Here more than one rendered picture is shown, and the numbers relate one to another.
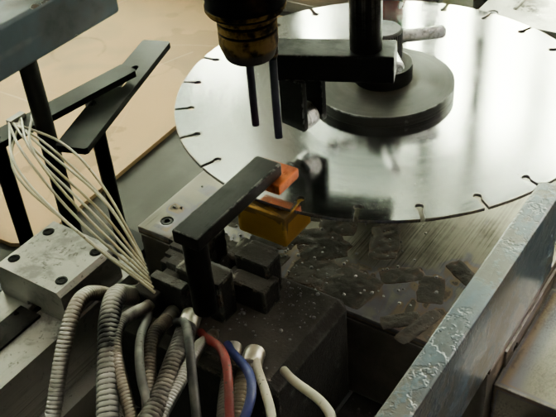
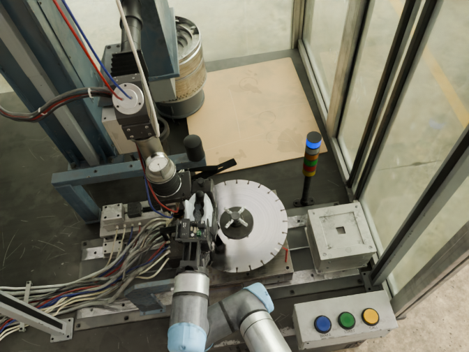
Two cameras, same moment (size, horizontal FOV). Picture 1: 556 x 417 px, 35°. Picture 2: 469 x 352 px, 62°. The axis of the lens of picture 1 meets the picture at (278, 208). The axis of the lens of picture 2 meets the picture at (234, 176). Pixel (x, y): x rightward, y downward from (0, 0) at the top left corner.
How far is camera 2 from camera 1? 1.00 m
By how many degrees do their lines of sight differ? 39
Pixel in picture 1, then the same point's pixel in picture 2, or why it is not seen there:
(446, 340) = (154, 283)
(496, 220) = not seen: hidden behind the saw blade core
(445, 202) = not seen: hidden behind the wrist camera
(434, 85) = (240, 232)
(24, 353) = (152, 215)
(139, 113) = (253, 154)
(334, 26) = (255, 195)
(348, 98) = (224, 221)
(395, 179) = not seen: hidden behind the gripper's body
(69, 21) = (190, 165)
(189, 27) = (299, 130)
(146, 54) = (228, 163)
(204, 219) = (165, 230)
